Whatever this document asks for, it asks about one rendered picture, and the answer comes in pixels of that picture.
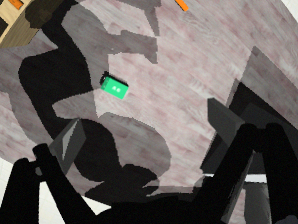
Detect wooden drawer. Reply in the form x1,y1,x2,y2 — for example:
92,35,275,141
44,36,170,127
0,0,64,48

